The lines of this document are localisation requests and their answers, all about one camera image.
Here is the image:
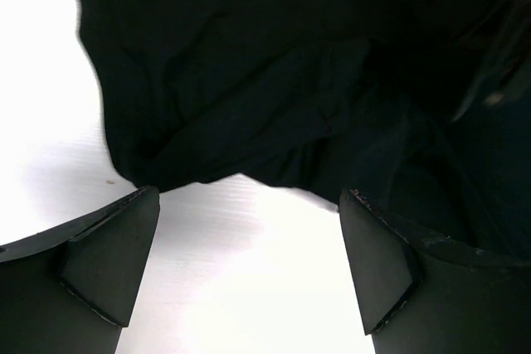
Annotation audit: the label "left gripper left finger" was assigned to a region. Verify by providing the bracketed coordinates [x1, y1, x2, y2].
[1, 187, 160, 354]

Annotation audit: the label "black t-shirt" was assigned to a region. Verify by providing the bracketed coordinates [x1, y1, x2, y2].
[79, 0, 530, 259]

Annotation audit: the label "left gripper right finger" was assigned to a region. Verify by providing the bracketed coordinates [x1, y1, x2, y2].
[339, 190, 530, 353]

